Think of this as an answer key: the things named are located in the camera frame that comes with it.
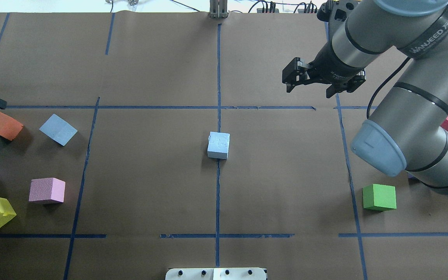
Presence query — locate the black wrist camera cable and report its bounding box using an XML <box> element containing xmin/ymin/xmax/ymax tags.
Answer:
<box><xmin>366</xmin><ymin>56</ymin><xmax>413</xmax><ymax>119</ymax></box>

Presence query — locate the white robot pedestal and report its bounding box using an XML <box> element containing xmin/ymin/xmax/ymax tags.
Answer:
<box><xmin>165</xmin><ymin>267</ymin><xmax>268</xmax><ymax>280</ymax></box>

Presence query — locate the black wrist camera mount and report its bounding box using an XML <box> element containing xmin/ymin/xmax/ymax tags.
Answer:
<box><xmin>316</xmin><ymin>0</ymin><xmax>361</xmax><ymax>23</ymax></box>

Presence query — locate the aluminium frame post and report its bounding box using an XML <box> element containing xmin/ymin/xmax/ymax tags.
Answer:
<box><xmin>209</xmin><ymin>0</ymin><xmax>229</xmax><ymax>18</ymax></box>

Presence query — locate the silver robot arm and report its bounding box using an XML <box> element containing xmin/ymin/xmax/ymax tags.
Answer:
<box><xmin>306</xmin><ymin>0</ymin><xmax>448</xmax><ymax>196</ymax></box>

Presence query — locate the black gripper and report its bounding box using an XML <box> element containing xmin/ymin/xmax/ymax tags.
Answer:
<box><xmin>282</xmin><ymin>41</ymin><xmax>366</xmax><ymax>98</ymax></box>

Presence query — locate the light blue foam cube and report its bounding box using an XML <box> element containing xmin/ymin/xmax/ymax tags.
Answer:
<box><xmin>207</xmin><ymin>131</ymin><xmax>231</xmax><ymax>159</ymax></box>
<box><xmin>39</xmin><ymin>114</ymin><xmax>77</xmax><ymax>146</ymax></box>

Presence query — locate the green foam cube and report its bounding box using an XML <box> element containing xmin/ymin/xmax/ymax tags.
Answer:
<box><xmin>362</xmin><ymin>184</ymin><xmax>397</xmax><ymax>212</ymax></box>

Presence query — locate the orange foam cube far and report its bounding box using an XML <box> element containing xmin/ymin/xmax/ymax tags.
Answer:
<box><xmin>0</xmin><ymin>112</ymin><xmax>24</xmax><ymax>141</ymax></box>

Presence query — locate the pink foam cube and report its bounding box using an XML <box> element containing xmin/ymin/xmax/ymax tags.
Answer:
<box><xmin>28</xmin><ymin>178</ymin><xmax>66</xmax><ymax>204</ymax></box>

